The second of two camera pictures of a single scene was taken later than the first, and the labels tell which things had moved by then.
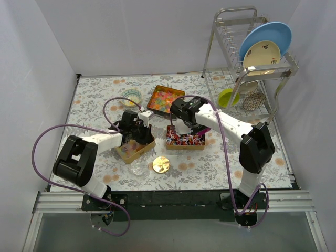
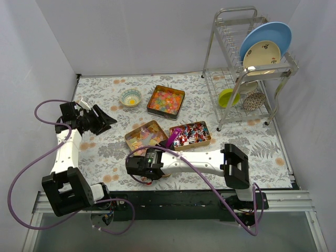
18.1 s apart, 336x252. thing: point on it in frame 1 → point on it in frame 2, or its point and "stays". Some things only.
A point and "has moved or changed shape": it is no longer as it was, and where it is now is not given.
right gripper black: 193,128 → 163,144
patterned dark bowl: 252,100 stays
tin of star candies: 162,98 stays
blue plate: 276,32 stays
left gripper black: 143,134 → 95,119
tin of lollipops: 188,142 has moved or changed shape
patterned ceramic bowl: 132,94 stays
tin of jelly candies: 133,148 has moved or changed shape
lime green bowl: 224,97 stays
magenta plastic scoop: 203,131 → 173,133
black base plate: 167,205 stays
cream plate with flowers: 261,53 stays
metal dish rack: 248,91 stays
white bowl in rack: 245,87 stays
